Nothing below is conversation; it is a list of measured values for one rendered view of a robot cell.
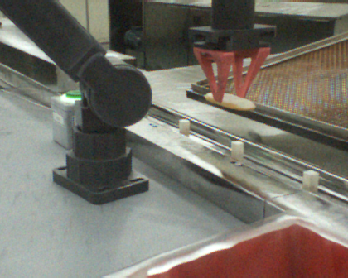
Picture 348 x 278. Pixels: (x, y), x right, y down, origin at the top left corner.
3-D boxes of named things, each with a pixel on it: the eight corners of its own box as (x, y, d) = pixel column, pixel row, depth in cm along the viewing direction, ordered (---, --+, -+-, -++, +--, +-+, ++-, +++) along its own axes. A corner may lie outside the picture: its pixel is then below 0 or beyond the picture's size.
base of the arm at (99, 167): (50, 179, 81) (96, 206, 72) (46, 123, 79) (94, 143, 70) (103, 166, 86) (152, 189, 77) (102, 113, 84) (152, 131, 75)
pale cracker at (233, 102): (198, 98, 85) (198, 90, 85) (219, 95, 87) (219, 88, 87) (239, 112, 77) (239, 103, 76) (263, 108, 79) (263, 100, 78)
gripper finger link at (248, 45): (268, 100, 81) (273, 31, 78) (226, 107, 77) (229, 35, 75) (239, 92, 86) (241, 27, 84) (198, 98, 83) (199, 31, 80)
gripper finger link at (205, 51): (262, 102, 80) (266, 32, 78) (219, 108, 77) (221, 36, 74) (232, 93, 86) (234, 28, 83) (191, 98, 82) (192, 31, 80)
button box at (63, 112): (50, 158, 101) (46, 95, 98) (94, 150, 105) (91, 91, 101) (69, 172, 94) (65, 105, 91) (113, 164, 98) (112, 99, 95)
